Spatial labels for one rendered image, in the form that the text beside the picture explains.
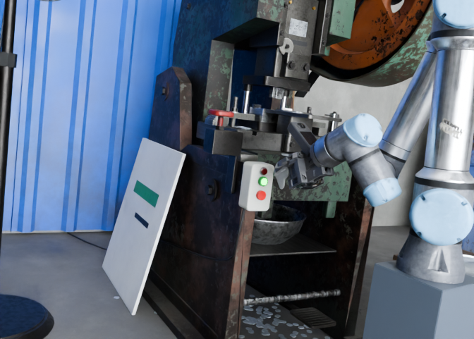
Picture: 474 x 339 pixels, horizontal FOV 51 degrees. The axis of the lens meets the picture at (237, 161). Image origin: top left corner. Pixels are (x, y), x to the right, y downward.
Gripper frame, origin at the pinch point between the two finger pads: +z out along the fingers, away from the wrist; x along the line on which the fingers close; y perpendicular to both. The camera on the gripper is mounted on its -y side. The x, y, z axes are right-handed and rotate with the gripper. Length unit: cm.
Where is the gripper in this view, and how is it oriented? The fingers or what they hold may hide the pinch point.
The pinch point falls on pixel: (277, 173)
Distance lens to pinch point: 134.0
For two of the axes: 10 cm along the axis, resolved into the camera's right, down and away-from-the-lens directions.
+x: 8.7, 0.5, 5.0
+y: 1.4, 9.3, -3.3
